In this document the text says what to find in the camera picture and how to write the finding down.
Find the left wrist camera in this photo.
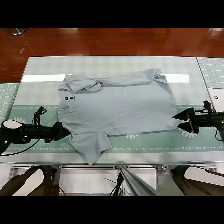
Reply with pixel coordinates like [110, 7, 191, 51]
[32, 105, 48, 127]

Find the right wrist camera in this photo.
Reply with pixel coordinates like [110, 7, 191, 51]
[201, 99, 215, 115]

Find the silver frame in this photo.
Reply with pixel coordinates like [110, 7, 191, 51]
[0, 161, 224, 197]

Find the pale grey-blue polo shirt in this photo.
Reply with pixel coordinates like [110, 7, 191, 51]
[57, 68, 181, 166]

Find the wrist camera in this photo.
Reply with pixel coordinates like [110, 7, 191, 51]
[32, 105, 48, 127]
[201, 99, 215, 115]

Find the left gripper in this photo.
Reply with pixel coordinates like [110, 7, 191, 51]
[44, 121, 72, 144]

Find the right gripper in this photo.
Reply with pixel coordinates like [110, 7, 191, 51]
[172, 107, 215, 135]

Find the black cable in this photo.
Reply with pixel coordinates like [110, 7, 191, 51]
[110, 171, 126, 197]
[0, 138, 41, 157]

